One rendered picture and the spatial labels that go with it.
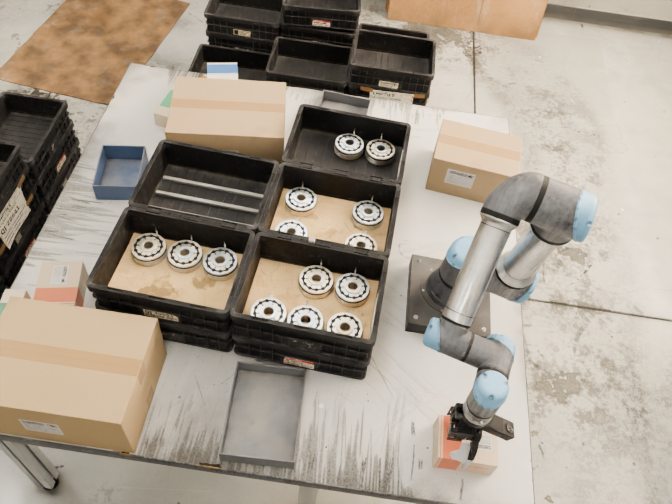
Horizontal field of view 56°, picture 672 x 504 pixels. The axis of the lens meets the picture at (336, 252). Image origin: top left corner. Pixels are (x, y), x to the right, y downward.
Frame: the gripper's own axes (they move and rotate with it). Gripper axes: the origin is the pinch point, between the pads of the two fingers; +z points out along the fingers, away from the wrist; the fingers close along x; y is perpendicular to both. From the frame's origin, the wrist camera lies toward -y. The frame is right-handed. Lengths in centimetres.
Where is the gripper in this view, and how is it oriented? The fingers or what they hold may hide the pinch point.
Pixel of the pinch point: (465, 442)
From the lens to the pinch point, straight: 181.5
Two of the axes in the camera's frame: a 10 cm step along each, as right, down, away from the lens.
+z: -0.8, 6.0, 7.9
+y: -9.9, -1.4, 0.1
